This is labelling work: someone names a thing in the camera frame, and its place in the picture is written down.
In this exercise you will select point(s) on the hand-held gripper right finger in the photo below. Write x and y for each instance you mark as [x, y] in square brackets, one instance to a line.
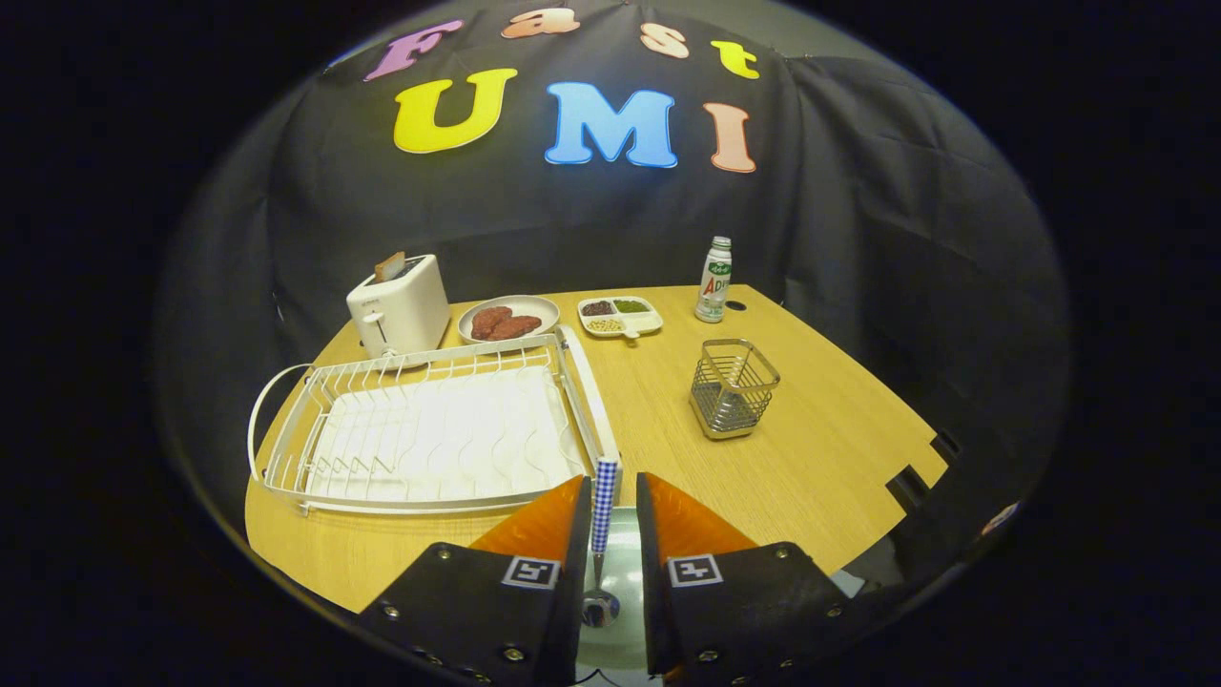
[651, 592]

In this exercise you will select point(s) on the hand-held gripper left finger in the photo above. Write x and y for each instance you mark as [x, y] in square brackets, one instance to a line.
[572, 620]

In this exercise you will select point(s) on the pale green plate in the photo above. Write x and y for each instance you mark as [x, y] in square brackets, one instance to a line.
[626, 572]

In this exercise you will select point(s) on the white divided dish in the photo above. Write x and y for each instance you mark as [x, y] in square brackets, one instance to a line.
[649, 322]

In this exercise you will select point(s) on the beige round plate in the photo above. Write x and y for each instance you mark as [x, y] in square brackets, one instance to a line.
[534, 305]

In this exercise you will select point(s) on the white drip tray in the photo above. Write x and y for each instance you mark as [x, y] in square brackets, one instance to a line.
[458, 439]

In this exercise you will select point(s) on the pile of yellow soybeans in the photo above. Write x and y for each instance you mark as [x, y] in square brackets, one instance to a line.
[605, 325]

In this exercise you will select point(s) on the pile of green beans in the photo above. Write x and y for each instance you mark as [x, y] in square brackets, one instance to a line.
[631, 305]

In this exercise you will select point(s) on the pile of dark red beans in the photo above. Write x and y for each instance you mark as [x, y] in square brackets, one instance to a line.
[598, 308]

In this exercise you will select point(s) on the red meat patty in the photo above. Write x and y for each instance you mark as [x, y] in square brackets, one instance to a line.
[488, 321]
[520, 327]

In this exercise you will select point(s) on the white green drink bottle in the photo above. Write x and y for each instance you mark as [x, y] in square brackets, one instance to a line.
[713, 286]

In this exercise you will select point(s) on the white toaster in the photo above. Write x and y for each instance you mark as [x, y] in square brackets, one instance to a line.
[405, 310]

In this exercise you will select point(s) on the toast slice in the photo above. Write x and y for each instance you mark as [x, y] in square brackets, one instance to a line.
[389, 267]

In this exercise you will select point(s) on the black backdrop cloth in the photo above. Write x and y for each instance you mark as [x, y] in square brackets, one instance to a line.
[858, 239]

